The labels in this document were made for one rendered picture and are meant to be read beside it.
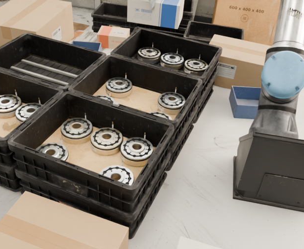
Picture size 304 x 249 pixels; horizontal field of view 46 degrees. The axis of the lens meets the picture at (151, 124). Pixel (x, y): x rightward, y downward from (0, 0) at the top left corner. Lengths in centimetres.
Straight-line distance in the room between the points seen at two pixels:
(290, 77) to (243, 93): 68
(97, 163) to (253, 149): 47
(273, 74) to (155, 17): 57
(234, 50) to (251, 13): 218
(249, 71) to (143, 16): 57
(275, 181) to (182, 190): 30
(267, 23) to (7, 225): 341
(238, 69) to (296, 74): 71
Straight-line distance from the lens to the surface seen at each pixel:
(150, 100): 137
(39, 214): 96
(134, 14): 143
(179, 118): 113
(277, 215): 124
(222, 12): 391
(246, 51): 177
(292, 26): 109
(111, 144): 112
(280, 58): 103
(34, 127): 113
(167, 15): 140
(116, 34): 199
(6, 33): 183
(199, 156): 135
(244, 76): 171
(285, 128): 113
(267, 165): 113
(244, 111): 156
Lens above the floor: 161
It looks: 39 degrees down
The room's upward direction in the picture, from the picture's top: 5 degrees clockwise
